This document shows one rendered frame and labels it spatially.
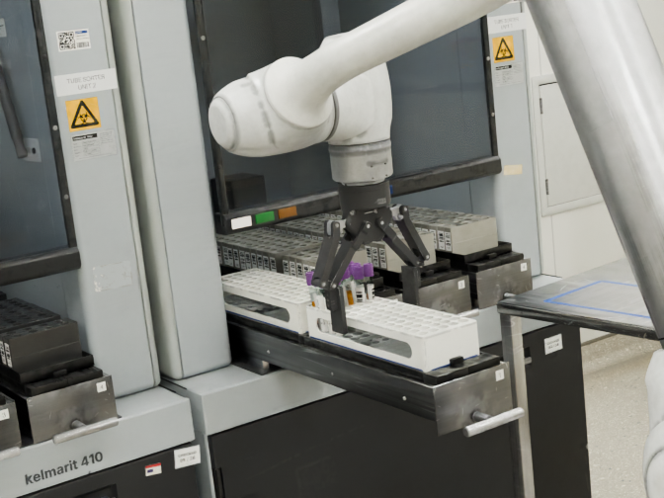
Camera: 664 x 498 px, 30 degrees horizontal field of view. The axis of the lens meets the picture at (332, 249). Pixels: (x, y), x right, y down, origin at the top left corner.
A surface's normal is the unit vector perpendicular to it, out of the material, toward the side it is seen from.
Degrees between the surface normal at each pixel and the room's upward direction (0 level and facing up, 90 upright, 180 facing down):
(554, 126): 90
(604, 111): 82
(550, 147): 90
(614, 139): 84
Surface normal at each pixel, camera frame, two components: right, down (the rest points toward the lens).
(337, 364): -0.82, 0.20
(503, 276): 0.56, 0.11
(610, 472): -0.11, -0.97
